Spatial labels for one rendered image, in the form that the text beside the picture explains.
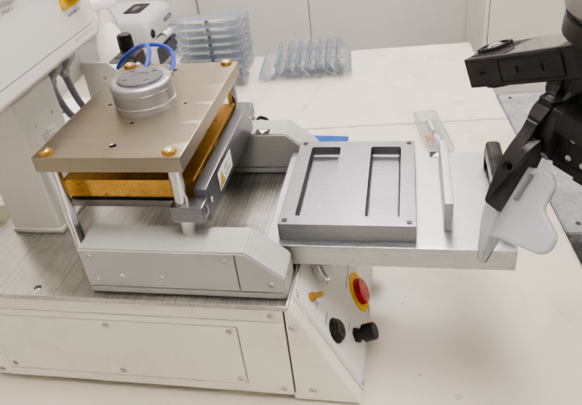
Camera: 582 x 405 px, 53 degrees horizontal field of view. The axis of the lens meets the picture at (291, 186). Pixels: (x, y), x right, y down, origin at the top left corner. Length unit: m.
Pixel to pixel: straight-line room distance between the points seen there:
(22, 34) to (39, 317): 0.36
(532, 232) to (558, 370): 0.44
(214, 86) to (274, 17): 2.49
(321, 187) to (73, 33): 0.41
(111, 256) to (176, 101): 0.21
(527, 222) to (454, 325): 0.47
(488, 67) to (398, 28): 2.81
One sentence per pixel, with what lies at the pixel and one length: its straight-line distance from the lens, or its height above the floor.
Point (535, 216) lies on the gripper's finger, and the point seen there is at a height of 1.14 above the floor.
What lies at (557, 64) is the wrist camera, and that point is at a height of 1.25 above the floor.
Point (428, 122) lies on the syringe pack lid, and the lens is 1.38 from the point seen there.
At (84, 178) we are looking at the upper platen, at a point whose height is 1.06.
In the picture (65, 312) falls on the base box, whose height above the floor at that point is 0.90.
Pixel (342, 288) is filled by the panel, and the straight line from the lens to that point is 0.85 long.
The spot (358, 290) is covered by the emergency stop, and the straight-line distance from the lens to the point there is 0.89.
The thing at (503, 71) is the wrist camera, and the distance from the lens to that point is 0.48.
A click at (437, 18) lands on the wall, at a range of 3.30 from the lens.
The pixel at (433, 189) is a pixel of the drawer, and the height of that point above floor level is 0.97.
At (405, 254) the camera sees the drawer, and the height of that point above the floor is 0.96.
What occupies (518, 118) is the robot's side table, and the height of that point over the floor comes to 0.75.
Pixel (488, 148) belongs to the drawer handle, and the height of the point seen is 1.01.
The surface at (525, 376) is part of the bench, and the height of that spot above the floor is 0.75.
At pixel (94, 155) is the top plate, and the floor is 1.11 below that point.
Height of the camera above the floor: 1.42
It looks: 33 degrees down
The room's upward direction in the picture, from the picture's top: 7 degrees counter-clockwise
